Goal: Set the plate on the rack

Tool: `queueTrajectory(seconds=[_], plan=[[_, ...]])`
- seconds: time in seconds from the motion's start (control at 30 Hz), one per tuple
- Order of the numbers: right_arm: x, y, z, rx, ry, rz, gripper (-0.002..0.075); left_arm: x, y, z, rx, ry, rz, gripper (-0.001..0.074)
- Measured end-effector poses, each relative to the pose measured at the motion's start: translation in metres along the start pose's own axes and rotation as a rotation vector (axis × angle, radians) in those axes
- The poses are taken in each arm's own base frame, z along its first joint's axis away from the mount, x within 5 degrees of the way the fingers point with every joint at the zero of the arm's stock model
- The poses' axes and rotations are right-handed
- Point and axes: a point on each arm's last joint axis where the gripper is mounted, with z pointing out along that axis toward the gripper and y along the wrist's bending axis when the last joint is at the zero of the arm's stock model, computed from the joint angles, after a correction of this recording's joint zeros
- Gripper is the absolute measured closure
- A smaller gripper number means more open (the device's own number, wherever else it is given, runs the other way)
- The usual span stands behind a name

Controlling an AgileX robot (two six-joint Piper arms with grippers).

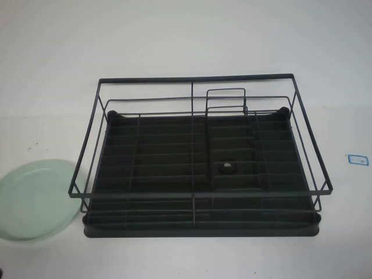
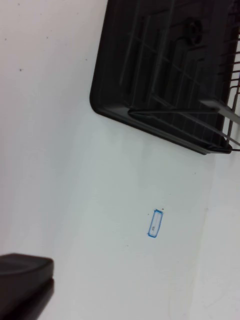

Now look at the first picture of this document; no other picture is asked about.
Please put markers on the light green round plate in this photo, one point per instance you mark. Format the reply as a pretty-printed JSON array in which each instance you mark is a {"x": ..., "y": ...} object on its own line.
[{"x": 35, "y": 200}]

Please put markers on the black plastic drip tray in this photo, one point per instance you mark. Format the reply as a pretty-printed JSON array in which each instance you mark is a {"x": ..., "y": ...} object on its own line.
[{"x": 162, "y": 154}]

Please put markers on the blue outlined white label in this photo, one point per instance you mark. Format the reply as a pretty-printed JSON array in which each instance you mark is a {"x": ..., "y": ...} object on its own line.
[{"x": 358, "y": 160}]

